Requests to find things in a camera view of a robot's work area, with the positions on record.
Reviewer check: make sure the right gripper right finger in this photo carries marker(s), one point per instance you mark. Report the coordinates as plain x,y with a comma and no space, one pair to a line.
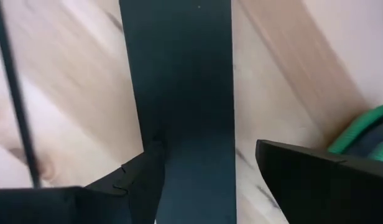
334,193

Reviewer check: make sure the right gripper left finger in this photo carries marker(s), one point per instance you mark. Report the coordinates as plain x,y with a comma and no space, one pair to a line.
101,205

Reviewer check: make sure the black zip tie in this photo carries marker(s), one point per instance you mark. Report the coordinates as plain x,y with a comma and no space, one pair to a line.
16,93

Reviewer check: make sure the black bar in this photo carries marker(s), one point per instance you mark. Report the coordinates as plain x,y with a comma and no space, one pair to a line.
179,77

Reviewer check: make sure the black glove green cuff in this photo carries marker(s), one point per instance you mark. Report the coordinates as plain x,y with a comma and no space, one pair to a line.
359,127

